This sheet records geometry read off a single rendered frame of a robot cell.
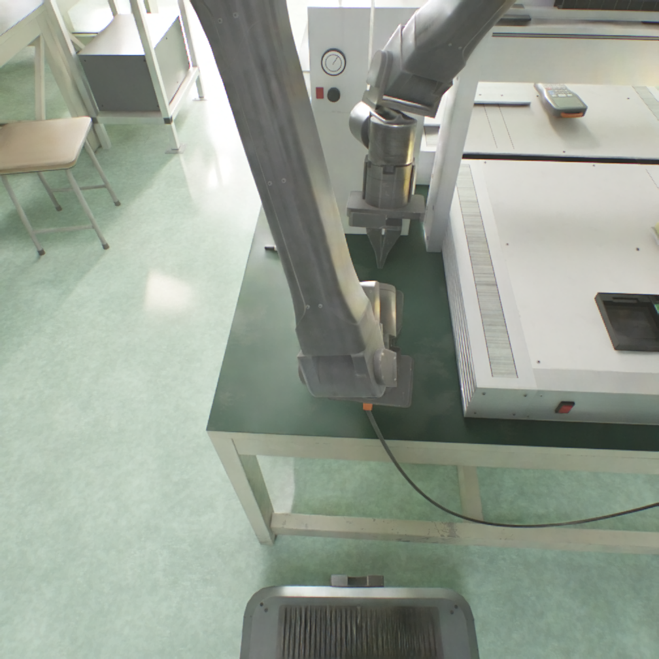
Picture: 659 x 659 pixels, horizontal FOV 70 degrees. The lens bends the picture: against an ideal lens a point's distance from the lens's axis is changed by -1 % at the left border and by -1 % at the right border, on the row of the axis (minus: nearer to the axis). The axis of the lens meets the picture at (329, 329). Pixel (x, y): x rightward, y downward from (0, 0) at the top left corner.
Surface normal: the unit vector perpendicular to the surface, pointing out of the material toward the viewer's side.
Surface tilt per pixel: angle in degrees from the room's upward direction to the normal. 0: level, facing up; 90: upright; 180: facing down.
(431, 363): 0
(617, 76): 90
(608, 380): 0
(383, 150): 76
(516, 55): 90
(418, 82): 85
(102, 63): 90
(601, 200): 0
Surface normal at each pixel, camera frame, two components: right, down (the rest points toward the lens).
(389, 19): -0.06, 0.78
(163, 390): -0.01, -0.63
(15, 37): 1.00, 0.04
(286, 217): -0.30, 0.54
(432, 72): -0.01, 0.99
